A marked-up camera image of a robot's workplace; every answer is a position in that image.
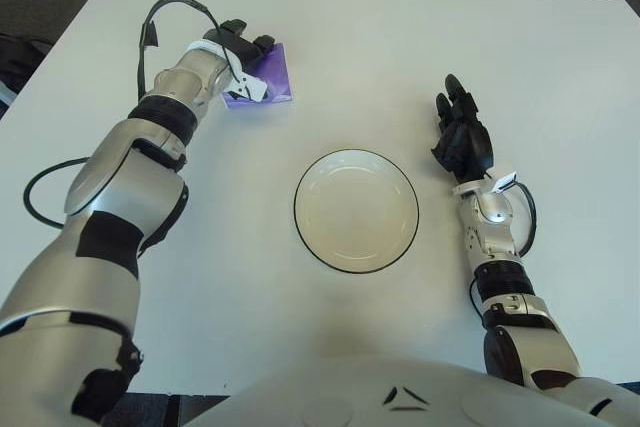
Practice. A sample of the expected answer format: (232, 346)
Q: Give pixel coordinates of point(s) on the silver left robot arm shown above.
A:
(120, 182)

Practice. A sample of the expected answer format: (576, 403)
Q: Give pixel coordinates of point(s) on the black bag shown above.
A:
(20, 57)

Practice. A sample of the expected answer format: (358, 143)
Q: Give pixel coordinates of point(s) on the white plate with black rim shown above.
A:
(356, 212)

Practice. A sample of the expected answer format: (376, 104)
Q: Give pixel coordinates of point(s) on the white grey object beside bag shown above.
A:
(6, 96)

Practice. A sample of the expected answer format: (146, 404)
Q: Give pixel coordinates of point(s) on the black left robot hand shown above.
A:
(240, 44)

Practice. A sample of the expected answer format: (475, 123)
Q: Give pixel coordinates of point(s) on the grey robot torso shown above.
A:
(380, 397)

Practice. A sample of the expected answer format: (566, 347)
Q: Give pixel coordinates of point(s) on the purple tissue paper pack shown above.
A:
(277, 77)

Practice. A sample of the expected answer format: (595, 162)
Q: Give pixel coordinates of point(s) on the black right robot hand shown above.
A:
(470, 147)

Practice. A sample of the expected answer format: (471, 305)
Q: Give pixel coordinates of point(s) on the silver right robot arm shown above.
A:
(500, 247)

